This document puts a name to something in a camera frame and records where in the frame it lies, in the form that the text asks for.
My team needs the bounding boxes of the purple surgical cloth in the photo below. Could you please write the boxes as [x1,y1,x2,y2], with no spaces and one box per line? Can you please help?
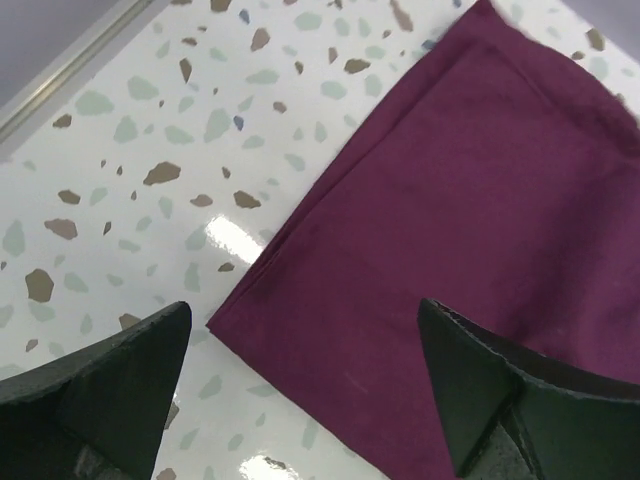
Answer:
[208,1,639,479]

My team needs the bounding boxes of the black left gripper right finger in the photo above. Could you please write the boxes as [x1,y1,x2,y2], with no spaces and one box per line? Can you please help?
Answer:
[418,299,639,479]

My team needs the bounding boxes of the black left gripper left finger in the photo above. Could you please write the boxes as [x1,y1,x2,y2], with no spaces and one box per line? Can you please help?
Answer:
[1,302,192,479]

